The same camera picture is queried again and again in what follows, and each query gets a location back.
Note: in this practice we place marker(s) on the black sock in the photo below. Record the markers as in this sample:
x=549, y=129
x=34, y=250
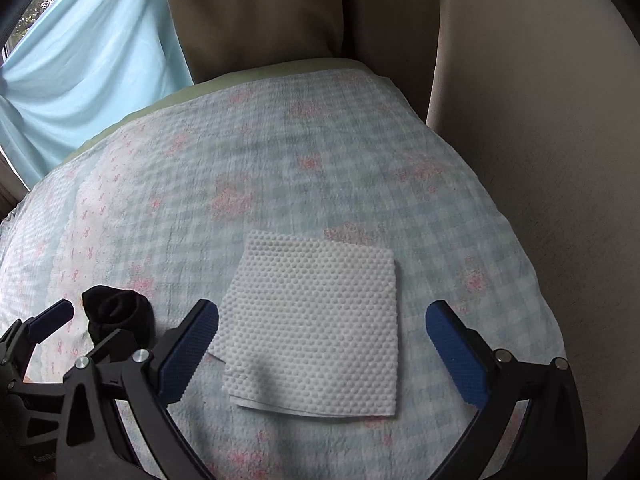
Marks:
x=120, y=310

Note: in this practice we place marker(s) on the light blue hanging cloth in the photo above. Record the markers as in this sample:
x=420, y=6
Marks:
x=100, y=60

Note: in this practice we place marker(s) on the white embossed tissue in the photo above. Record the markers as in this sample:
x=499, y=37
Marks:
x=310, y=320

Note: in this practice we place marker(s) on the green bed sheet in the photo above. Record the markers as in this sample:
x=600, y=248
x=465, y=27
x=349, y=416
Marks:
x=150, y=110

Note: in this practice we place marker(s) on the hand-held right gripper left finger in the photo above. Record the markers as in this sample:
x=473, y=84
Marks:
x=190, y=355

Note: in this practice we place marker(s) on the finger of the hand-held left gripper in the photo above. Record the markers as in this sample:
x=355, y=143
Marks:
x=115, y=342
x=50, y=317

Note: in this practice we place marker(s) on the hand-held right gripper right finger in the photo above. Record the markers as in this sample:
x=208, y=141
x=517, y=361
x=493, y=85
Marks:
x=455, y=355

